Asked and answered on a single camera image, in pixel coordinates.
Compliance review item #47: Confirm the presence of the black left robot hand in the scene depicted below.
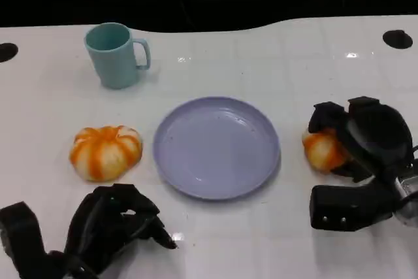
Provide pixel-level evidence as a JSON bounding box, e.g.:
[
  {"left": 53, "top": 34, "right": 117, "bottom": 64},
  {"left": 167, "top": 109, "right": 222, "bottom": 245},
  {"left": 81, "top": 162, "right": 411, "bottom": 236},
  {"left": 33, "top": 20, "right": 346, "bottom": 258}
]
[{"left": 63, "top": 183, "right": 179, "bottom": 279}]

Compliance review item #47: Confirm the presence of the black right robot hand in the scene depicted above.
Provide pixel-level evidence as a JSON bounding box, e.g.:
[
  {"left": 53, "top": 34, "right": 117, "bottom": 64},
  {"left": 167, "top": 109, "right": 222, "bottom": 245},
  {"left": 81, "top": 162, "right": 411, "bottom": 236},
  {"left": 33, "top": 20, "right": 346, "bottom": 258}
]
[{"left": 308, "top": 95, "right": 414, "bottom": 184}]

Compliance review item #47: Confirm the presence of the orange and white bread roll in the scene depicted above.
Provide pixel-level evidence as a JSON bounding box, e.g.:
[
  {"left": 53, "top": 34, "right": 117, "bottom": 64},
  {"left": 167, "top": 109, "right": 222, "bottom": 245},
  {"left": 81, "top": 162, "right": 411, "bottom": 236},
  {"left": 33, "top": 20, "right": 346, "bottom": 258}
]
[
  {"left": 69, "top": 125, "right": 144, "bottom": 182},
  {"left": 301, "top": 128, "right": 355, "bottom": 173}
]

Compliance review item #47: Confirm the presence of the black table grommet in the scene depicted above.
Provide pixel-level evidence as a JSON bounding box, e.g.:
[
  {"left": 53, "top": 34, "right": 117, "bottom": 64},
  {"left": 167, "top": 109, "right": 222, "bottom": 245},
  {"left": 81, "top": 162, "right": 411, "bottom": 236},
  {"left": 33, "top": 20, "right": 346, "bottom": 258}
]
[
  {"left": 381, "top": 29, "right": 413, "bottom": 50},
  {"left": 0, "top": 42, "right": 19, "bottom": 63}
]

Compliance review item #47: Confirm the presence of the lilac plate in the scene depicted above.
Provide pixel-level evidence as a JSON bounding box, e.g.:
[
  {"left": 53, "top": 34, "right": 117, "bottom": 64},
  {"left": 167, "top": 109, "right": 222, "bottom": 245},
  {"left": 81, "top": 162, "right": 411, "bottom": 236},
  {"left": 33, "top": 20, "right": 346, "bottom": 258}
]
[{"left": 152, "top": 95, "right": 281, "bottom": 201}]

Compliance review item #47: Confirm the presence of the pale green mug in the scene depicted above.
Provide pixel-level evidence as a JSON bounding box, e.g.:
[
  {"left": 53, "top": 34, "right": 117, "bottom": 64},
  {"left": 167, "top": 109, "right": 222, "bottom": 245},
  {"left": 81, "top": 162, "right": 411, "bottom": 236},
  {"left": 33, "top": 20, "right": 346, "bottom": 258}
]
[{"left": 84, "top": 22, "right": 152, "bottom": 90}]

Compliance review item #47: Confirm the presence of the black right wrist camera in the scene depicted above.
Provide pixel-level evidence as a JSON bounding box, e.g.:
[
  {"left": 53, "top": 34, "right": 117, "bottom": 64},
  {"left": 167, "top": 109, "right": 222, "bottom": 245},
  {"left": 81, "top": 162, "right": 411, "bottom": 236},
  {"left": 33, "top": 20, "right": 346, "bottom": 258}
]
[{"left": 309, "top": 184, "right": 396, "bottom": 231}]

